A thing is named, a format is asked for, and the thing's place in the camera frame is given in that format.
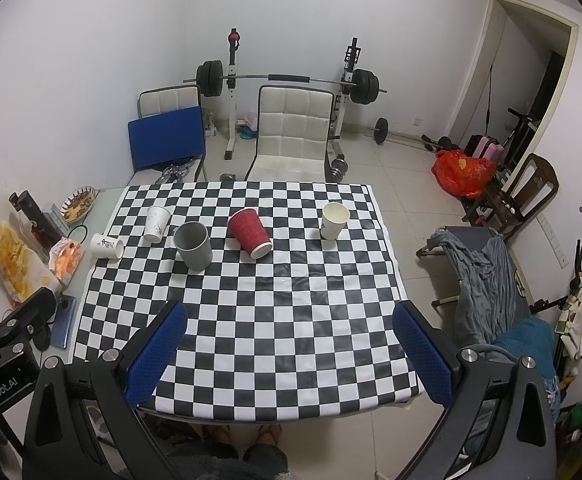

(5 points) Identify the pink suitcase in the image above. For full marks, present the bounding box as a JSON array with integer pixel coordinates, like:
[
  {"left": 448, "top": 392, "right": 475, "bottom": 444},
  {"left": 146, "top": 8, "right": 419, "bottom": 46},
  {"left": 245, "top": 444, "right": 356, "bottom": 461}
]
[{"left": 472, "top": 136, "right": 505, "bottom": 162}]

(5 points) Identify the black white checkered tablecloth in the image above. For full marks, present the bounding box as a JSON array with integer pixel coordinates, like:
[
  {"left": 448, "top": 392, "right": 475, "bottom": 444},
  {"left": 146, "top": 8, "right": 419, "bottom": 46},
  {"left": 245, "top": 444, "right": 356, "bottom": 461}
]
[{"left": 70, "top": 182, "right": 422, "bottom": 422}]

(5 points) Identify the blue smartphone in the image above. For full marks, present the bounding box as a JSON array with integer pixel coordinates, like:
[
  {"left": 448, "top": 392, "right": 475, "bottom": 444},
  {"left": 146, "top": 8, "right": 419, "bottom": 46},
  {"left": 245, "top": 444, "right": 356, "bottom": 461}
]
[{"left": 50, "top": 295, "right": 77, "bottom": 350}]

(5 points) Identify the white barbell rack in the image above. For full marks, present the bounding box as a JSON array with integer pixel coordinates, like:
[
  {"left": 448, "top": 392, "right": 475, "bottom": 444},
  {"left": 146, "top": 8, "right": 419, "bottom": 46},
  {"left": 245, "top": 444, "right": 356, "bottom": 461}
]
[{"left": 225, "top": 27, "right": 361, "bottom": 160}]

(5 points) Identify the cream paper cup with print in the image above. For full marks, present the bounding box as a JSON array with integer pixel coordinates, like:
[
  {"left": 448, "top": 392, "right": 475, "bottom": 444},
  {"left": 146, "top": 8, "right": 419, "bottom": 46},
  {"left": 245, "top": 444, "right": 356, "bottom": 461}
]
[{"left": 319, "top": 203, "right": 349, "bottom": 240}]

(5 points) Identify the small dumbbell bar on floor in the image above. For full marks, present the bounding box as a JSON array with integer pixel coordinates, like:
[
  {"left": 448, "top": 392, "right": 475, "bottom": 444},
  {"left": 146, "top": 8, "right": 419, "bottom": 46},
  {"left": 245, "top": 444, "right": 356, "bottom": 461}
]
[{"left": 365, "top": 117, "right": 444, "bottom": 153}]

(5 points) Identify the white bamboo print paper cup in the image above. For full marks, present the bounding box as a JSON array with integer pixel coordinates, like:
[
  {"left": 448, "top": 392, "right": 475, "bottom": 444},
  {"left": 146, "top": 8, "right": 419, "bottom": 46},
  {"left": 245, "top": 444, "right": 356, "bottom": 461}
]
[{"left": 143, "top": 206, "right": 171, "bottom": 244}]

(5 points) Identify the black dumbbell on floor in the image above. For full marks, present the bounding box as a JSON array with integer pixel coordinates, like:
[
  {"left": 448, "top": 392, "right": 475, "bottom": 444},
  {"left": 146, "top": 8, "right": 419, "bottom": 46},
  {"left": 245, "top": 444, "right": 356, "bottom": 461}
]
[{"left": 325, "top": 154, "right": 349, "bottom": 183}]

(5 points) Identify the white chair behind blue chair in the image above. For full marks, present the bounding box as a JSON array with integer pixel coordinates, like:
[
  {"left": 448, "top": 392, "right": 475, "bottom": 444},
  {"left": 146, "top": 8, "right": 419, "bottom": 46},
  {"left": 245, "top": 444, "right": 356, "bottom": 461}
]
[{"left": 137, "top": 84, "right": 201, "bottom": 118}]

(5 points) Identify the orange snack packet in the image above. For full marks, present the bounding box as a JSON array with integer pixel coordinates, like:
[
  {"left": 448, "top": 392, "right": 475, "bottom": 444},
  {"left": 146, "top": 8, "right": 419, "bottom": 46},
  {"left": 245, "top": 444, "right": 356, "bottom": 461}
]
[{"left": 48, "top": 237, "right": 82, "bottom": 285}]

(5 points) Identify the yellow snack bag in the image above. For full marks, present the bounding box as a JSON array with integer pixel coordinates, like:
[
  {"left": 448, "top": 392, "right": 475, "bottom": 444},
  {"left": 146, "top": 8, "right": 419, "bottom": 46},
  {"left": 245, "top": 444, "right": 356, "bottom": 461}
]
[{"left": 0, "top": 221, "right": 61, "bottom": 304}]

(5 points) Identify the grey ribbed mug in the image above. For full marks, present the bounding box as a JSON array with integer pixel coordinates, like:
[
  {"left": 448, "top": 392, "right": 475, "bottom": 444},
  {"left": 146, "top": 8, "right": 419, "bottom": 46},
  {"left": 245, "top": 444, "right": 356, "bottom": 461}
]
[{"left": 173, "top": 221, "right": 213, "bottom": 272}]

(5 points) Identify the plate of snacks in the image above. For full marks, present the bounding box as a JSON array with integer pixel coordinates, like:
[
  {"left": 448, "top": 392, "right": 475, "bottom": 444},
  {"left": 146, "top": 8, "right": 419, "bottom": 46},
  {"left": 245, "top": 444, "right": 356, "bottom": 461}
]
[{"left": 60, "top": 186, "right": 98, "bottom": 226}]

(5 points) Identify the grey cloth on cot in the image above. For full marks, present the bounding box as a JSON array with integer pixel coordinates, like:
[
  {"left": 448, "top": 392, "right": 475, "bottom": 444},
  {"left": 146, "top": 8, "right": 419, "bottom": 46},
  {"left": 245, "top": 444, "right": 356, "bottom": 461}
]
[{"left": 425, "top": 226, "right": 530, "bottom": 346}]

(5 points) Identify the dark wooden chair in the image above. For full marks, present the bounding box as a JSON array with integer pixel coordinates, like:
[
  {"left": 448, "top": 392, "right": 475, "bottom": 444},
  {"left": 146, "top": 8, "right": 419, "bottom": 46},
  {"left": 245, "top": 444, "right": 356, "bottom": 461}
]
[{"left": 462, "top": 153, "right": 559, "bottom": 240}]

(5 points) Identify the red plastic bag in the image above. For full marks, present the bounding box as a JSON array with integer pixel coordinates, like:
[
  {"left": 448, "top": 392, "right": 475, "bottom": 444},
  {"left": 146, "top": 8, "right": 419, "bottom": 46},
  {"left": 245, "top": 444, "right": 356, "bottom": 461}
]
[{"left": 431, "top": 150, "right": 497, "bottom": 200}]

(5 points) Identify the red ripple paper cup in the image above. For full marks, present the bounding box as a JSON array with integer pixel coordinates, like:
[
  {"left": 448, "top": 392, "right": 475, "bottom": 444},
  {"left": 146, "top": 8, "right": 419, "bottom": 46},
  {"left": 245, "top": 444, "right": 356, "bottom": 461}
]
[{"left": 227, "top": 208, "right": 273, "bottom": 260}]

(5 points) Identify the white padded chair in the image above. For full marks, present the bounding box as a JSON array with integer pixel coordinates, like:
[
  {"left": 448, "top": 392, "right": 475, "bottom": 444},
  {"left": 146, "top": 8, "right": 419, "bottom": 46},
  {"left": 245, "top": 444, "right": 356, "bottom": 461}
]
[{"left": 245, "top": 84, "right": 334, "bottom": 183}]

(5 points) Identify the teal towel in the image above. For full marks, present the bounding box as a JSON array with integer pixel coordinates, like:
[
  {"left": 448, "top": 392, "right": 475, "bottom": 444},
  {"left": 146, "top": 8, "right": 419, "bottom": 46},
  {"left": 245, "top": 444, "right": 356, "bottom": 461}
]
[{"left": 493, "top": 316, "right": 556, "bottom": 380}]

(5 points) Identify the blue folding chair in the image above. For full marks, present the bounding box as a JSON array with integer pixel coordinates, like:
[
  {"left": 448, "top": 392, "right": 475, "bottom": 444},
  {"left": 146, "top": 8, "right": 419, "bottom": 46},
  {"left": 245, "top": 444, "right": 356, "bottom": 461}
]
[{"left": 128, "top": 106, "right": 206, "bottom": 185}]

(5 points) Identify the folding cot frame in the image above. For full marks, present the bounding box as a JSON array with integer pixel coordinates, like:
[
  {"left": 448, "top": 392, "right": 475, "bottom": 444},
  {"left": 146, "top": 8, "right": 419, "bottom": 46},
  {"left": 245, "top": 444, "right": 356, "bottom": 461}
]
[{"left": 416, "top": 226, "right": 529, "bottom": 313}]

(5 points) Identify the barbell with black plates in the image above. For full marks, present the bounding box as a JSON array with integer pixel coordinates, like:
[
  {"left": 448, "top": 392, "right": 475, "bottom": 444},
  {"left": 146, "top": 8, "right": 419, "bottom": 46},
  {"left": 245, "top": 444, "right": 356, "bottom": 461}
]
[{"left": 183, "top": 60, "right": 387, "bottom": 105}]

